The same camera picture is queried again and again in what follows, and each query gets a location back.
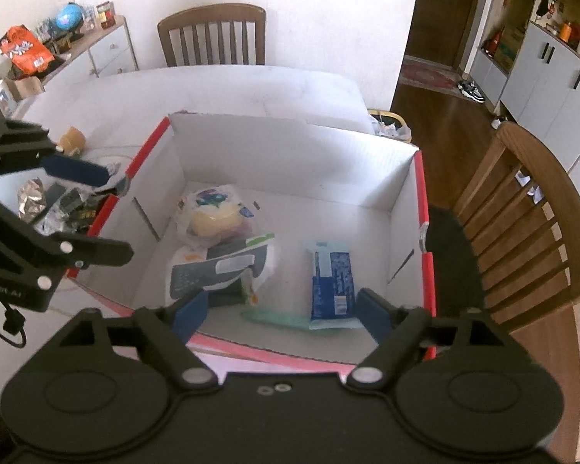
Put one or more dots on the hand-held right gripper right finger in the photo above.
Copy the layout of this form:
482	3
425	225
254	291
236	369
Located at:
374	312

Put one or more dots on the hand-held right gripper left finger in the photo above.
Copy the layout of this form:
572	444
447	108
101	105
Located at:
191	309

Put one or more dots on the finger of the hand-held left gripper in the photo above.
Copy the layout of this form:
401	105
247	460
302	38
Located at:
96	251
75	169

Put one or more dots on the white green packet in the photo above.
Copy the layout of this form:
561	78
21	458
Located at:
193	275

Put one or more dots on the clear bag with dark contents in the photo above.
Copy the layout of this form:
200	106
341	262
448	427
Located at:
53	200

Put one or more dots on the black packet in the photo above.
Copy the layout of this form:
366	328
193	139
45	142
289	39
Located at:
80	210

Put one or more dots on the blue snack packet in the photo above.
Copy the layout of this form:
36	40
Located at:
333	290

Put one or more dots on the silver foil snack packet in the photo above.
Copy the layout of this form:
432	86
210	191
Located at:
31	198

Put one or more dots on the teal stick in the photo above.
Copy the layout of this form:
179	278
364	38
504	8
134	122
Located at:
275	320

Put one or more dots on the bagged yellow bun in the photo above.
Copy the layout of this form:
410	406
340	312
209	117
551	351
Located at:
213	217

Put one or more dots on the red cardboard shoe box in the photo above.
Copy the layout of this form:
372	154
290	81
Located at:
295	154

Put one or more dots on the yellow plush toy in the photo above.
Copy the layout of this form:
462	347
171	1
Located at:
72	139

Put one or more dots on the small cardboard box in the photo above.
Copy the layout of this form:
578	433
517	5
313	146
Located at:
24	88

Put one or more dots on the white side cabinet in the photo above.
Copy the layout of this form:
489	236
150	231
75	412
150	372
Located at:
111	51

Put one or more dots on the orange snack bag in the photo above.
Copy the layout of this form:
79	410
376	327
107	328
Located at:
26	51

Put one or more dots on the blue globe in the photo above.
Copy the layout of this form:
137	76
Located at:
68	19

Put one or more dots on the sauce jar with red lid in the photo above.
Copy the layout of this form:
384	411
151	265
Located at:
105	14

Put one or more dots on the trash bin with bag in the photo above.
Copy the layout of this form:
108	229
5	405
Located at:
389	125

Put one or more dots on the wooden slat-back chair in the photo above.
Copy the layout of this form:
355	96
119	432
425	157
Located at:
210	14
560	193

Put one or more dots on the black white sneaker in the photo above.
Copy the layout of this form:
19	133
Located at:
466	87
477	95

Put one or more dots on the patterned door rug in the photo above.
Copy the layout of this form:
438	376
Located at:
430	75

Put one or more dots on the red bottle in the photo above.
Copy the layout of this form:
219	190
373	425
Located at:
493	43

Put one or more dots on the cardboard carton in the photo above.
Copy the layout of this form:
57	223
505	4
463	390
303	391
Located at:
511	48

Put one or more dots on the dark wooden door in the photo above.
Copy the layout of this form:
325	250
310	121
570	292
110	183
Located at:
440	14

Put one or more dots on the orange bottle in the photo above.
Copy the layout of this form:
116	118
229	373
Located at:
566	31

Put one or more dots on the wall cabinet unit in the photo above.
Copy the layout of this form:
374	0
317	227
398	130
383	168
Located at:
546	82

